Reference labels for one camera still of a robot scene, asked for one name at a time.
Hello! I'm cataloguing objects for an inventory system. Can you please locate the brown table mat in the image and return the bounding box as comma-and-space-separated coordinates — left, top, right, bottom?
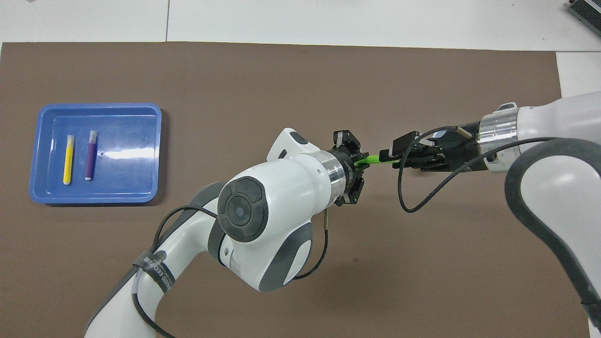
0, 41, 591, 338

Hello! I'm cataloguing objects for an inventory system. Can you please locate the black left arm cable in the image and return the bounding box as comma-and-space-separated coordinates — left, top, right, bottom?
131, 205, 330, 338

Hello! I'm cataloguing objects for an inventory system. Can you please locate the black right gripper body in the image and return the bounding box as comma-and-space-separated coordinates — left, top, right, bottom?
404, 123, 483, 173

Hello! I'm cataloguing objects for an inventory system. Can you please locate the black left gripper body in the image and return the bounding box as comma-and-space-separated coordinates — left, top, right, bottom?
331, 130, 370, 207

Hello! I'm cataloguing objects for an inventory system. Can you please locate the yellow pen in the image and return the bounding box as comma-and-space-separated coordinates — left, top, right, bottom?
63, 135, 76, 185

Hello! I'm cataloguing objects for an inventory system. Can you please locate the purple pen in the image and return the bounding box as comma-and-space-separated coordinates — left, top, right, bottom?
84, 130, 98, 182

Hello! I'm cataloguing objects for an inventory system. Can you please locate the grey ribbed device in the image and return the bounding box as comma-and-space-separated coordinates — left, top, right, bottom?
565, 0, 601, 36

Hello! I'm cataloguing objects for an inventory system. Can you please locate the blue plastic tray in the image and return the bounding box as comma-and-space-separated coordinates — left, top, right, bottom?
29, 103, 162, 205

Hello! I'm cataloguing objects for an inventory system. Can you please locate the green pen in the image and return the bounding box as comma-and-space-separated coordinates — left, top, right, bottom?
354, 154, 401, 168

